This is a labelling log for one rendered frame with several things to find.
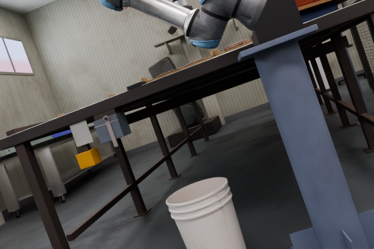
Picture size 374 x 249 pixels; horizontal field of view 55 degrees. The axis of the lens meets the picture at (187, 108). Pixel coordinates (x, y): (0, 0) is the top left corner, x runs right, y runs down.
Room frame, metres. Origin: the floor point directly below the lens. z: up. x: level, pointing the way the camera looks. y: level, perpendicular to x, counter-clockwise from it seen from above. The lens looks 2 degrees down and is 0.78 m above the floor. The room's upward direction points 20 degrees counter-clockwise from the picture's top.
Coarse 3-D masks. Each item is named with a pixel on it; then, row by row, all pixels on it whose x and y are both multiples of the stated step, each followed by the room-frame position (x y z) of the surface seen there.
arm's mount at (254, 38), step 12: (276, 0) 1.26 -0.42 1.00; (288, 0) 1.25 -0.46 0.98; (264, 12) 1.27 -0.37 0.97; (276, 12) 1.26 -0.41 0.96; (288, 12) 1.25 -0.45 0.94; (264, 24) 1.27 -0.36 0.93; (276, 24) 1.26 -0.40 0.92; (288, 24) 1.26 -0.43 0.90; (300, 24) 1.25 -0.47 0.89; (252, 36) 1.43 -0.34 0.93; (264, 36) 1.27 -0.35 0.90; (276, 36) 1.26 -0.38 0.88
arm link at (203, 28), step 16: (112, 0) 1.43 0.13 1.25; (128, 0) 1.42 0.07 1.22; (144, 0) 1.41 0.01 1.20; (160, 0) 1.41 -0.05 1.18; (160, 16) 1.41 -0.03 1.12; (176, 16) 1.39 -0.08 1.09; (192, 16) 1.37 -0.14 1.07; (208, 16) 1.35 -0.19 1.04; (192, 32) 1.39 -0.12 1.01; (208, 32) 1.37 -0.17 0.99; (208, 48) 1.40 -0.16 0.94
